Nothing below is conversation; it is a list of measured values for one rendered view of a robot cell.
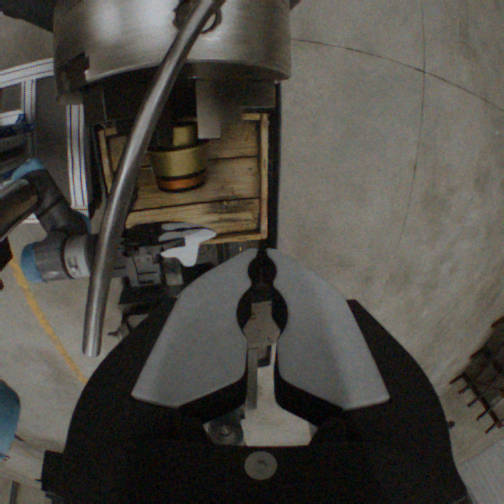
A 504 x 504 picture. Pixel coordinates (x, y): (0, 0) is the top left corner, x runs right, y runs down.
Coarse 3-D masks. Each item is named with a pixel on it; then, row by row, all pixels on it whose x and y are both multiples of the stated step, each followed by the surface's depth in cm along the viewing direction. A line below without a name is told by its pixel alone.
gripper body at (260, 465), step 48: (192, 432) 5; (336, 432) 4; (96, 480) 3; (144, 480) 3; (192, 480) 3; (240, 480) 3; (288, 480) 3; (336, 480) 3; (384, 480) 3; (432, 480) 3
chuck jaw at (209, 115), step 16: (208, 80) 29; (224, 80) 29; (240, 80) 29; (256, 80) 29; (272, 80) 30; (208, 96) 30; (224, 96) 30; (240, 96) 30; (256, 96) 31; (272, 96) 31; (208, 112) 31; (224, 112) 31; (240, 112) 31; (208, 128) 32
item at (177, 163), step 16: (176, 128) 30; (192, 128) 32; (176, 144) 31; (192, 144) 33; (208, 144) 34; (160, 160) 32; (176, 160) 32; (192, 160) 33; (160, 176) 34; (176, 176) 34; (192, 176) 35; (176, 192) 35
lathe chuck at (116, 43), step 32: (96, 0) 12; (128, 0) 13; (160, 0) 13; (256, 0) 16; (64, 32) 14; (96, 32) 14; (128, 32) 14; (160, 32) 15; (224, 32) 17; (256, 32) 18; (288, 32) 22; (64, 64) 16; (96, 64) 16; (128, 64) 16; (192, 64) 18; (224, 64) 19; (256, 64) 20; (288, 64) 24; (64, 96) 20
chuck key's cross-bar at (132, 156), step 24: (216, 0) 10; (192, 24) 11; (168, 72) 11; (144, 120) 11; (144, 144) 12; (120, 168) 11; (120, 192) 12; (120, 216) 12; (96, 264) 12; (96, 288) 12; (96, 312) 12; (96, 336) 13
